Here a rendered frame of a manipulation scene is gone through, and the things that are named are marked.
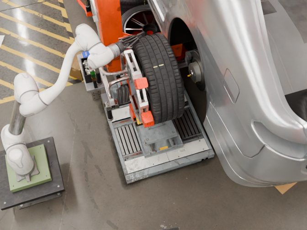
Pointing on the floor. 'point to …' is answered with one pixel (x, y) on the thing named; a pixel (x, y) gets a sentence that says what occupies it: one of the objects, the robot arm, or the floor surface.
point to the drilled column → (96, 94)
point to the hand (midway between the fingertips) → (140, 35)
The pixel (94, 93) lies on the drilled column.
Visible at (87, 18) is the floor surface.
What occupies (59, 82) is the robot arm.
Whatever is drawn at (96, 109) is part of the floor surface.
